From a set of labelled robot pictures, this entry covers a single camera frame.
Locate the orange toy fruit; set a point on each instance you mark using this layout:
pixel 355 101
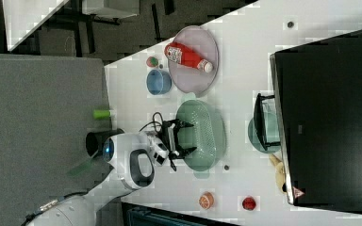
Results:
pixel 206 201

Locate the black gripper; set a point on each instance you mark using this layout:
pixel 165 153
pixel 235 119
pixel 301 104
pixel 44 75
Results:
pixel 167 135

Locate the blue plastic cup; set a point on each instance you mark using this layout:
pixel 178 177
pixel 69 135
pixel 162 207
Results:
pixel 158 82

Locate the red green toy strawberry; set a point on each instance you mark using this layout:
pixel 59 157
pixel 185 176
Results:
pixel 152 61

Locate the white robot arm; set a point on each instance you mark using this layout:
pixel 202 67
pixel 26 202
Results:
pixel 133 158

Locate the black cylinder cup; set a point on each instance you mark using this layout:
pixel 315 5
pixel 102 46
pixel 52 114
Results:
pixel 95 141

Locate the green marker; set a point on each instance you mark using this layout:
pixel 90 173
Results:
pixel 101 114

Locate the large black box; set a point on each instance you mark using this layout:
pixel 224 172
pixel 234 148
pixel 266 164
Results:
pixel 318 99

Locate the green tape strip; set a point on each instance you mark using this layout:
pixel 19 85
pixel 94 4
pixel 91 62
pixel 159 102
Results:
pixel 80 168

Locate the mint green plastic strainer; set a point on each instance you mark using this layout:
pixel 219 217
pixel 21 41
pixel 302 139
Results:
pixel 207 135

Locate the grey floor mat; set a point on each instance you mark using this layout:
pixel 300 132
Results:
pixel 46 106

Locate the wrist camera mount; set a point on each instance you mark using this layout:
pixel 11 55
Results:
pixel 159 151

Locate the teal bowl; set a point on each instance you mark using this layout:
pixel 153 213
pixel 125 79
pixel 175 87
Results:
pixel 272 134

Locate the pink oval plate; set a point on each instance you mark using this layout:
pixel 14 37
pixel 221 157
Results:
pixel 189 79

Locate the red ketchup bottle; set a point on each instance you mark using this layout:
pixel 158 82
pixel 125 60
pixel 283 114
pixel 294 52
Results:
pixel 183 55

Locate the yellow toy banana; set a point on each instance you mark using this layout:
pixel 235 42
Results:
pixel 280 177

